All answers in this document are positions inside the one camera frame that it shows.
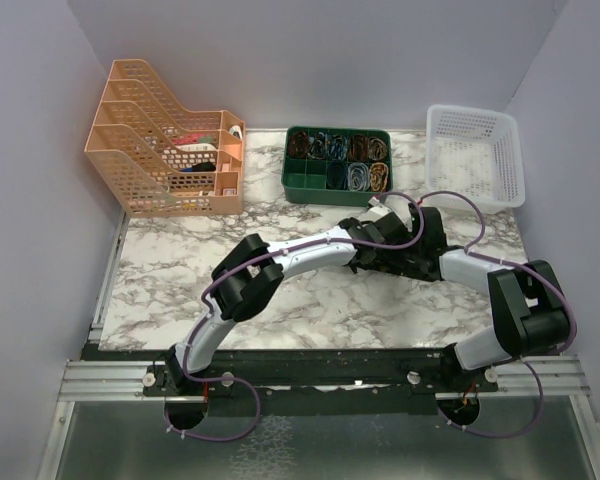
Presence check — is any black floral necktie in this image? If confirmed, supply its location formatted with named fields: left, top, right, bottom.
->
left=348, top=249, right=416, bottom=276

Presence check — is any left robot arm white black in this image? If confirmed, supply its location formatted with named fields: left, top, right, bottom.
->
left=166, top=205, right=424, bottom=395

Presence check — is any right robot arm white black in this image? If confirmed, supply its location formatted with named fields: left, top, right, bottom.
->
left=376, top=207, right=575, bottom=391

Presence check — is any green compartment tray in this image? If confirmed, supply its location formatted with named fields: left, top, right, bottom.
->
left=281, top=126, right=393, bottom=207

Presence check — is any white plastic basket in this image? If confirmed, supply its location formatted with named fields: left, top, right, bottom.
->
left=424, top=104, right=526, bottom=214

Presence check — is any orange plastic file organizer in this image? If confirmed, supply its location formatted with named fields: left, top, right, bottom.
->
left=84, top=59, right=246, bottom=218

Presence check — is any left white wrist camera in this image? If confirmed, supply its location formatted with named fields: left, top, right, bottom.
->
left=365, top=197, right=393, bottom=222

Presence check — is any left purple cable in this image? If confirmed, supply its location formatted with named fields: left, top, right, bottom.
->
left=179, top=191, right=426, bottom=386

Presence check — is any purple cable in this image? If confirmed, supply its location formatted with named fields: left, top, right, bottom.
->
left=414, top=191, right=579, bottom=359
left=179, top=191, right=426, bottom=386

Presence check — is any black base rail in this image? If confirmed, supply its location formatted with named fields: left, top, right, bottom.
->
left=143, top=348, right=497, bottom=417

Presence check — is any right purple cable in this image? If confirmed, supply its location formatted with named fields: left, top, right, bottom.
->
left=414, top=191, right=579, bottom=359

